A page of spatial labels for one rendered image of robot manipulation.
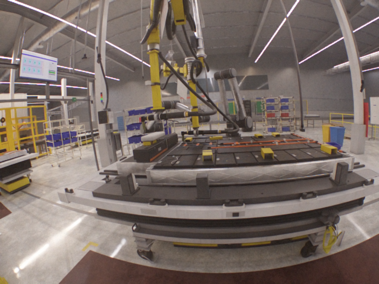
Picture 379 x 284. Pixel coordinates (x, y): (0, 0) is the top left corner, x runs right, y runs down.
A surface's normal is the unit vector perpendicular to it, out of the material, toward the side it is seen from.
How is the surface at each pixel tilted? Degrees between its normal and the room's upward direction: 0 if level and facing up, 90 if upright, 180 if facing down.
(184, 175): 90
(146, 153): 90
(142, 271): 0
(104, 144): 90
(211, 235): 0
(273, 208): 90
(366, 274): 0
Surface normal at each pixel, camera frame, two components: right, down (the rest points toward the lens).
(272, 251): -0.08, -0.98
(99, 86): -0.18, 0.18
